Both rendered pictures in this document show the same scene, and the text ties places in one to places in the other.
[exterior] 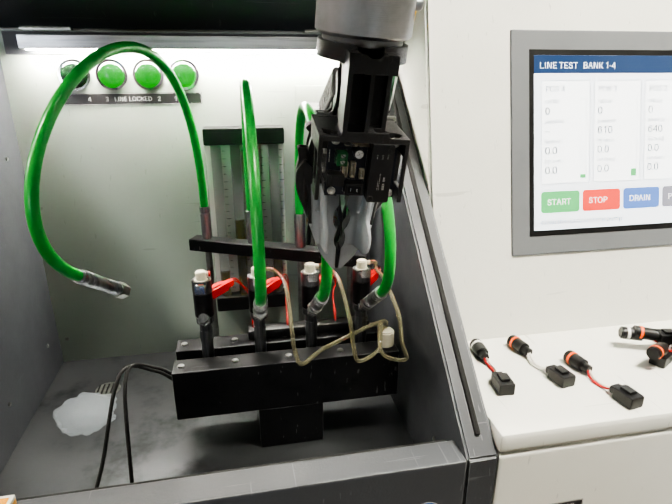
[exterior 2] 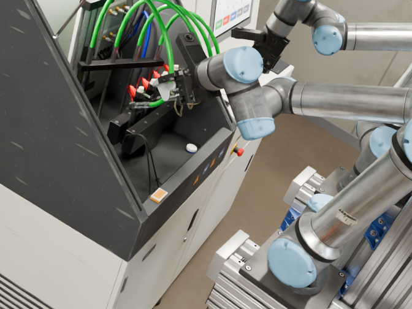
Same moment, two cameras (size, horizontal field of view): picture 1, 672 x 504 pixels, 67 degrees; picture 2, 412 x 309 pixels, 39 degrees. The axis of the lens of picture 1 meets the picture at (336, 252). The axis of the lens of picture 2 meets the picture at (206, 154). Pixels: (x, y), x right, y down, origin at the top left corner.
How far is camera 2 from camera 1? 1.67 m
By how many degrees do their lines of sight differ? 59
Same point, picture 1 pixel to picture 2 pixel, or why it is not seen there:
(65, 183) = not seen: hidden behind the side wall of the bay
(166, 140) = (65, 8)
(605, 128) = not seen: outside the picture
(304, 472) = (206, 150)
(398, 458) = (219, 137)
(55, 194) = not seen: hidden behind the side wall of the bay
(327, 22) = (280, 33)
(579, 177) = (223, 13)
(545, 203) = (216, 26)
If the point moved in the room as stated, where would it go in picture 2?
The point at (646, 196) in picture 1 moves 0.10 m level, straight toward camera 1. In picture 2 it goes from (234, 15) to (243, 26)
